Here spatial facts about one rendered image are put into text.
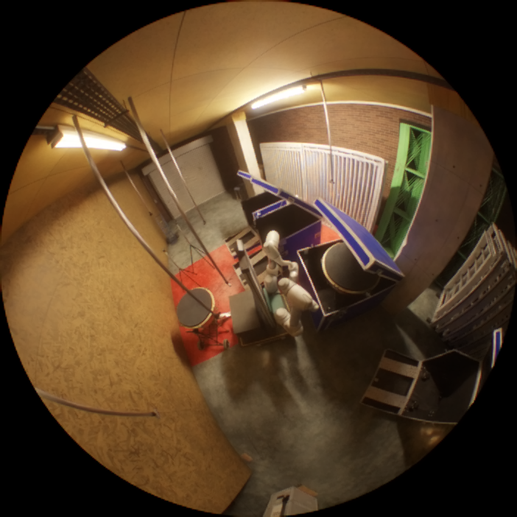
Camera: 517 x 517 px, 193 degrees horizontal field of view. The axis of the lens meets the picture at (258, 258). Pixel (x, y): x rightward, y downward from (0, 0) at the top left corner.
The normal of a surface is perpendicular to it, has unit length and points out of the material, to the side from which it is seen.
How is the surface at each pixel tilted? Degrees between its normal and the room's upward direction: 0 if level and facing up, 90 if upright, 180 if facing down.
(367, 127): 90
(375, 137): 90
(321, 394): 0
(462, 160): 90
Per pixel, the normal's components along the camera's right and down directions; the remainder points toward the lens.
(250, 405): -0.22, -0.65
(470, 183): -0.84, 0.51
